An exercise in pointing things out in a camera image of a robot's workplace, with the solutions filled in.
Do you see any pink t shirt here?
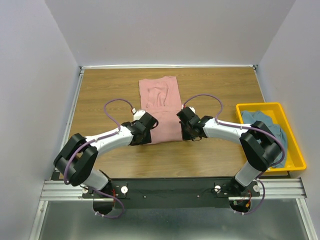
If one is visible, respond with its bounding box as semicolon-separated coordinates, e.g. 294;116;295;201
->
139;76;182;145

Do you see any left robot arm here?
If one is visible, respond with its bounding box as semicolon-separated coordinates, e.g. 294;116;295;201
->
53;110;159;198

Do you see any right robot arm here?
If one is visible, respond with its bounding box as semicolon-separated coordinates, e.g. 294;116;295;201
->
177;107;285;196

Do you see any blue t shirt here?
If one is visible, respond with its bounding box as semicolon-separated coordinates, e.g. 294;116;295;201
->
241;110;288;168

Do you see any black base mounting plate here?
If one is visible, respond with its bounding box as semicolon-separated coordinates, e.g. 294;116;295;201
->
82;177;260;214

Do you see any yellow plastic bin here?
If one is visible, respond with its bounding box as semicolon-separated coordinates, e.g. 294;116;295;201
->
235;101;307;173

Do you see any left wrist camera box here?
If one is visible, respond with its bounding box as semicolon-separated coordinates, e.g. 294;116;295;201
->
133;110;146;121

